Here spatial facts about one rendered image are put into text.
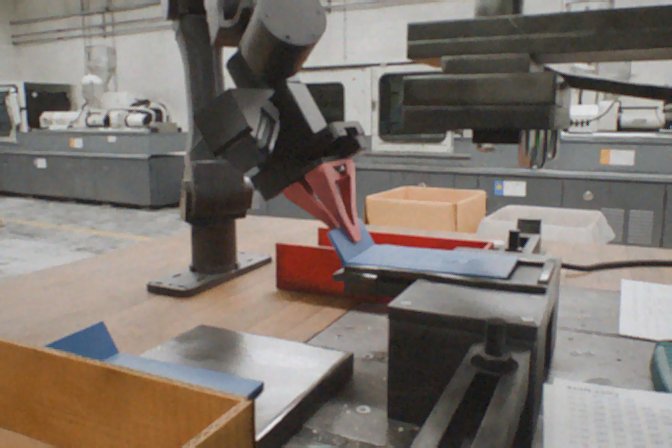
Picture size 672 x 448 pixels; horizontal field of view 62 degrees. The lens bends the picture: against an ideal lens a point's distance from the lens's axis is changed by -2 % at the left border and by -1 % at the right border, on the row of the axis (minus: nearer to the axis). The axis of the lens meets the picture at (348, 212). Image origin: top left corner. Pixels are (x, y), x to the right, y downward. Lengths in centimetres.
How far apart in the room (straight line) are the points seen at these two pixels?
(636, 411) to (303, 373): 23
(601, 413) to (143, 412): 26
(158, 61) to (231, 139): 953
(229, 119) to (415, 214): 237
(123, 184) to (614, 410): 741
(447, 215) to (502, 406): 246
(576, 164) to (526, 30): 453
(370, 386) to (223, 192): 36
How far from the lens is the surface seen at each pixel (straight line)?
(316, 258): 69
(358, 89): 552
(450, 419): 28
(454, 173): 516
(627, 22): 41
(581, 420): 35
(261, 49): 48
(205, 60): 77
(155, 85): 1001
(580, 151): 492
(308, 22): 47
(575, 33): 41
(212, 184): 73
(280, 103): 50
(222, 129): 45
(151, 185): 730
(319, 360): 47
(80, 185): 830
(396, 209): 282
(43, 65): 1234
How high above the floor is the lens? 111
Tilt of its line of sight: 9 degrees down
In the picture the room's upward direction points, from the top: straight up
